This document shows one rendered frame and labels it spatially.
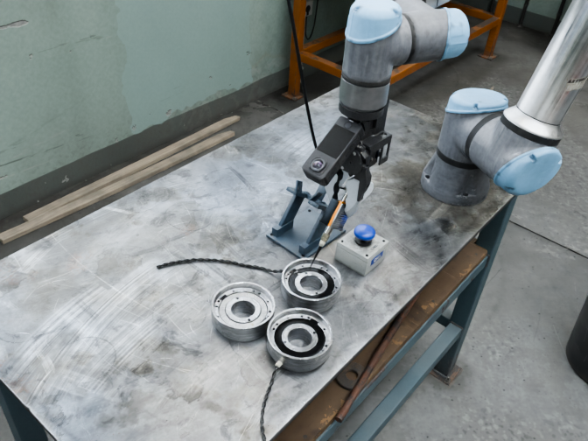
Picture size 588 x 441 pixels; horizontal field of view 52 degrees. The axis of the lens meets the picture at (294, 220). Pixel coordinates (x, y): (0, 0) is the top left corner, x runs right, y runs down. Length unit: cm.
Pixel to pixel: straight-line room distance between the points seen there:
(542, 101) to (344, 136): 39
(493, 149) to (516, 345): 114
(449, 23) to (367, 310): 49
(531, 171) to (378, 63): 42
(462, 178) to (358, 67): 50
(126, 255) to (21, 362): 27
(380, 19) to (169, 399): 62
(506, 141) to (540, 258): 147
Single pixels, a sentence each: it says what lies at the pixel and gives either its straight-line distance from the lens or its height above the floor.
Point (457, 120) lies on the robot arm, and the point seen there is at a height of 99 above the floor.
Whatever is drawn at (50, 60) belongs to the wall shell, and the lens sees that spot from 249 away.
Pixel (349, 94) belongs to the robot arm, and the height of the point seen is 116.
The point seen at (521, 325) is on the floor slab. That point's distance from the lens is 230.
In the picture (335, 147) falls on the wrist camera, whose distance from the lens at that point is 94.
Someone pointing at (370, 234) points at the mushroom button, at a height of 87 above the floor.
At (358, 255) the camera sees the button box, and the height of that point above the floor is 84.
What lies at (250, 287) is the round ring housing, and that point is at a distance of 103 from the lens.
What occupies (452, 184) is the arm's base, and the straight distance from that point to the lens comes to 133.
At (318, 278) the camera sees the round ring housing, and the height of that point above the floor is 83.
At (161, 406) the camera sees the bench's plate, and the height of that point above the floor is 80.
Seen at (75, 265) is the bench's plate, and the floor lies 80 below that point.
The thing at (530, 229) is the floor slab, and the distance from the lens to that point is 275.
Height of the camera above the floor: 157
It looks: 39 degrees down
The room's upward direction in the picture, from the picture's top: 5 degrees clockwise
